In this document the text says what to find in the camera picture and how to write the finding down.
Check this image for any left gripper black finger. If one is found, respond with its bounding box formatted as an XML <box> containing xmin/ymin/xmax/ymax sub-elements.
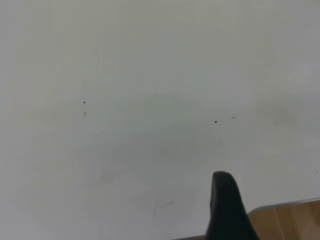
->
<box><xmin>204</xmin><ymin>170</ymin><xmax>261</xmax><ymax>240</ymax></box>

